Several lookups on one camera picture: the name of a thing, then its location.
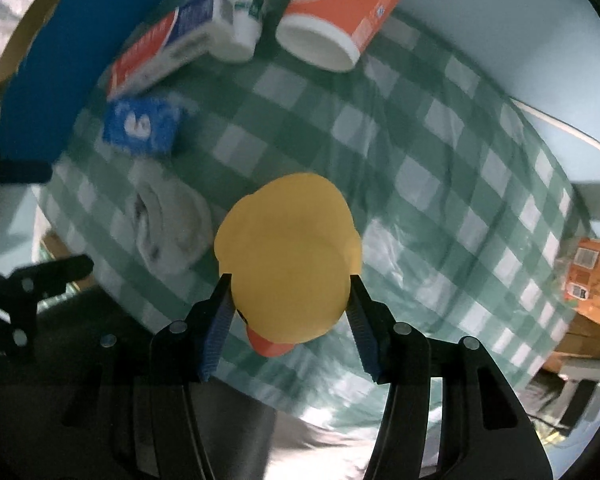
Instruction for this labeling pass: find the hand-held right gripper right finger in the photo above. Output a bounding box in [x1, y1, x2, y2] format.
[347, 274, 554, 480]

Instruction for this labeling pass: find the red and white carton box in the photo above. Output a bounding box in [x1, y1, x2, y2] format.
[106, 0, 237, 101]

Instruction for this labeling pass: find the orange and white paper cup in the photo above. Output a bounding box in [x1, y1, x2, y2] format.
[275, 0, 418, 73]

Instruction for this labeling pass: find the rolled grey cloth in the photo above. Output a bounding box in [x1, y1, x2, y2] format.
[124, 159, 215, 277]

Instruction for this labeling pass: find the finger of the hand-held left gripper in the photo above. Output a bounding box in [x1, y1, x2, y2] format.
[0, 254, 95, 367]

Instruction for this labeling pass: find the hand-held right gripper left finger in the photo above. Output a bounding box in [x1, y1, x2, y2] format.
[60, 273, 236, 480]

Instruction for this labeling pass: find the yellow rubber duck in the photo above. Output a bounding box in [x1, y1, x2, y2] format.
[214, 173, 363, 358]

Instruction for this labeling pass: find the blue board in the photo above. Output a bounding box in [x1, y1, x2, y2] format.
[0, 0, 231, 166]

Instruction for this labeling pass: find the green checkered tablecloth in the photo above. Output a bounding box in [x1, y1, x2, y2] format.
[39, 5, 594, 432]

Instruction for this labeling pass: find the orange cardboard box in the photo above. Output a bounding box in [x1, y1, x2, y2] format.
[562, 238, 600, 334]

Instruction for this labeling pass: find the small white bottle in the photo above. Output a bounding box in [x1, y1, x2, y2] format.
[213, 0, 269, 64]

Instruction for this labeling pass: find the blue tissue packet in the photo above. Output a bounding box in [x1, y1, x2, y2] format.
[102, 94, 197, 157]

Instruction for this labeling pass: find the white cable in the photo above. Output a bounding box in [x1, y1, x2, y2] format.
[509, 97, 600, 167]

